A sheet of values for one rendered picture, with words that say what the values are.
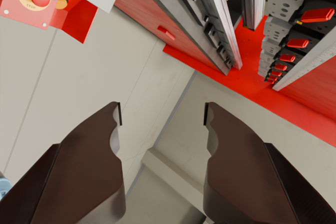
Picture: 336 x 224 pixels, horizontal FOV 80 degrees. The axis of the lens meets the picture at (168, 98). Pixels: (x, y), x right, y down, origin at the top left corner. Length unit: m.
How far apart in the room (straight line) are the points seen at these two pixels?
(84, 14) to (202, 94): 3.54
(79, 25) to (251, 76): 1.97
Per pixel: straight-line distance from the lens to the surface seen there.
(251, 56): 2.41
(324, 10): 0.53
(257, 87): 2.35
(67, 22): 0.72
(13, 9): 0.57
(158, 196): 4.92
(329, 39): 0.72
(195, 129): 4.14
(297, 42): 0.72
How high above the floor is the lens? 1.29
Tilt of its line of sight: 21 degrees down
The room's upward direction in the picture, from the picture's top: 123 degrees clockwise
